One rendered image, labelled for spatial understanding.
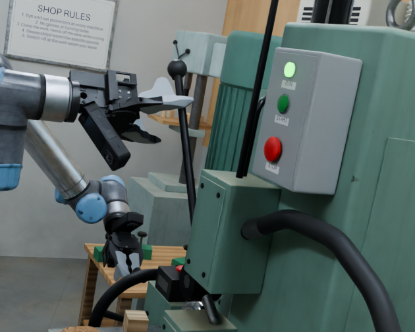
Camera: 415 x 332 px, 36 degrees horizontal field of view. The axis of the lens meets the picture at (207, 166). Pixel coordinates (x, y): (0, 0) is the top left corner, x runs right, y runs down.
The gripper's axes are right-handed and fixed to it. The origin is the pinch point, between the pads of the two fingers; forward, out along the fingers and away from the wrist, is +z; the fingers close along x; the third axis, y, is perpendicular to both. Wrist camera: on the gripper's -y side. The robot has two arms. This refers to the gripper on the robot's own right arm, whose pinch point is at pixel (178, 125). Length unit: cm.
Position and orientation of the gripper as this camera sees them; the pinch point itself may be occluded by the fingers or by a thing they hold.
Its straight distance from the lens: 113.8
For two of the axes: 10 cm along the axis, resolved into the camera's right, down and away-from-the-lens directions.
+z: 8.9, 0.8, 4.5
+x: -4.4, 4.3, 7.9
